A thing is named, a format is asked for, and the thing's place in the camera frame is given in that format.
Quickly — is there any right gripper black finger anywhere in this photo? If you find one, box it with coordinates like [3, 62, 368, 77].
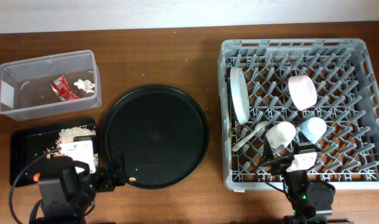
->
[292, 133, 304, 152]
[263, 136, 274, 162]

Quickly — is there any light blue cup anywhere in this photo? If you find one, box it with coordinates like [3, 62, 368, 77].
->
[299, 117, 327, 144]

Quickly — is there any white paper cup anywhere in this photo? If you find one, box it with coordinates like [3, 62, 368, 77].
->
[266, 121, 296, 149]

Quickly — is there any white plastic fork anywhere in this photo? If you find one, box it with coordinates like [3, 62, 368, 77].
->
[232, 121, 269, 152]

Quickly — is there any wooden chopstick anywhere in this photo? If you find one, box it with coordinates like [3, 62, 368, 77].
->
[228, 101, 232, 143]

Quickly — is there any grey plate with food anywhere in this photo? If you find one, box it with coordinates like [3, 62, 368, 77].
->
[230, 67, 250, 124]

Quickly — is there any orange carrot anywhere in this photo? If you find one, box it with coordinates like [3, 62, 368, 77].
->
[33, 173, 40, 182]

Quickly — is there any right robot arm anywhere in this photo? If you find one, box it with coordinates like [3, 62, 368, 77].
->
[261, 138, 335, 224]

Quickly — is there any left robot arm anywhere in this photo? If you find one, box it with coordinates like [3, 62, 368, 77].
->
[8, 155, 116, 223]

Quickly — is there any grey dishwasher rack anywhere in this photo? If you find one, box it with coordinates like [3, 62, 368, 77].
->
[217, 39, 379, 192]

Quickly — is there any round black tray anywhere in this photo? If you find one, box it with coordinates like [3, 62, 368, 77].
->
[98, 85, 210, 190]

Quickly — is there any black rectangular tray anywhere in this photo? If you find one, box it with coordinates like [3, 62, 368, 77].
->
[9, 117, 100, 188]

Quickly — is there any crumpled white tissue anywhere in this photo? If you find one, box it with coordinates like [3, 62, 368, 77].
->
[73, 79, 95, 93]

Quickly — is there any red crumpled wrapper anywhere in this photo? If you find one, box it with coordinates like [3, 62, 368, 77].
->
[50, 75, 80, 101]

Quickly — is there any clear plastic bin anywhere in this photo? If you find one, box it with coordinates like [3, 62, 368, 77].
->
[0, 50, 102, 121]

